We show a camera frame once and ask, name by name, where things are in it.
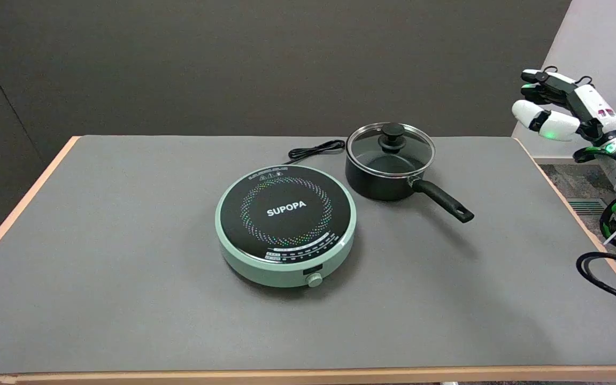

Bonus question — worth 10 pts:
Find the black saucepan with handle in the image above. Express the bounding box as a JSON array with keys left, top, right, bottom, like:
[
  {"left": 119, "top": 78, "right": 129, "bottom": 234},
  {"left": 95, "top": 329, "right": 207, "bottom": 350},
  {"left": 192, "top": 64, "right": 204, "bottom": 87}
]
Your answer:
[{"left": 345, "top": 122, "right": 475, "bottom": 224}]

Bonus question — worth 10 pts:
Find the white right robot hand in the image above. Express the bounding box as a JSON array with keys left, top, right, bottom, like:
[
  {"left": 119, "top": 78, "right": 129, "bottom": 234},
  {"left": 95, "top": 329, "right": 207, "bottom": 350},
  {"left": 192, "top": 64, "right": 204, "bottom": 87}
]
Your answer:
[{"left": 511, "top": 66, "right": 616, "bottom": 144}]

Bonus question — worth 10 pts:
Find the black cooker power cord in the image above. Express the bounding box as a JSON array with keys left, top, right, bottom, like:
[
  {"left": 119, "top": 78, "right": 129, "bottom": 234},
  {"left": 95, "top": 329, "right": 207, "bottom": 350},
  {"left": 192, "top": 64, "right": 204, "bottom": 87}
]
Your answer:
[{"left": 282, "top": 140, "right": 347, "bottom": 165}]

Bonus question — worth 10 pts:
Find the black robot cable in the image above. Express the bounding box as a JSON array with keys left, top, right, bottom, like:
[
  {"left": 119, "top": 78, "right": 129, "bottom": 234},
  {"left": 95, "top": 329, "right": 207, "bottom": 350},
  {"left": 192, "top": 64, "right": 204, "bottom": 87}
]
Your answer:
[{"left": 576, "top": 252, "right": 616, "bottom": 307}]

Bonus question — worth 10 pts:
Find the green round induction cooker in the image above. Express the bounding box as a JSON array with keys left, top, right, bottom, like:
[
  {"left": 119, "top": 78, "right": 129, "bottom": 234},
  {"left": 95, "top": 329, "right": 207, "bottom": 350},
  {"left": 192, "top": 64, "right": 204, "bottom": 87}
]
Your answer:
[{"left": 215, "top": 165, "right": 357, "bottom": 289}]

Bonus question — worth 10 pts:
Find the glass pot lid black knob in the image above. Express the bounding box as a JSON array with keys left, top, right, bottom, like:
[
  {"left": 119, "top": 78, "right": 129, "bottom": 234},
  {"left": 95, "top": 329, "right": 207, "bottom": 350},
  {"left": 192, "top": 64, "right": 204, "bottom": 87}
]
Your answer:
[{"left": 346, "top": 122, "right": 436, "bottom": 178}]

